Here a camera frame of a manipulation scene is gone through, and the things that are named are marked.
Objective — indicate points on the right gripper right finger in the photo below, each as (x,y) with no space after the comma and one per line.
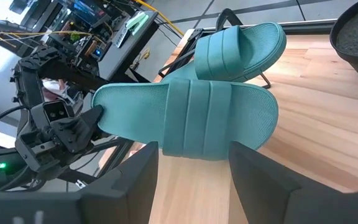
(259,193)

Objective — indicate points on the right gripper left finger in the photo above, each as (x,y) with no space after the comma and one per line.
(129,193)

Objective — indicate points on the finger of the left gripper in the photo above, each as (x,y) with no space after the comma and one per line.
(76,133)

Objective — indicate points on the teal rubber slide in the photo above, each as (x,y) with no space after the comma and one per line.
(222,53)
(197,118)

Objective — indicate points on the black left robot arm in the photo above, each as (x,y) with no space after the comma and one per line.
(26,81)

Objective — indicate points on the dark grey desk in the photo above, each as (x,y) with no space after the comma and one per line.
(126,59)

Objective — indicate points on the grey desk calculator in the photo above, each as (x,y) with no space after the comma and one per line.
(123,37)

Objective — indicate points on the desk monitor with blue screen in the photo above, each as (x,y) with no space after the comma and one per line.
(84,9)

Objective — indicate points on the mint green stapler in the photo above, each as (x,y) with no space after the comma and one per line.
(137,23)

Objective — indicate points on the green plant in black pot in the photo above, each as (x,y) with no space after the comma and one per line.
(356,31)

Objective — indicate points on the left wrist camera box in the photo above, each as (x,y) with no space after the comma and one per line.
(53,112)

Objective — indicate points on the wooden shelf with black frame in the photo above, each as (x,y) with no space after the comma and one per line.
(191,186)

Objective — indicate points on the black table frame rails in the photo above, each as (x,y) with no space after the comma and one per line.
(309,26)

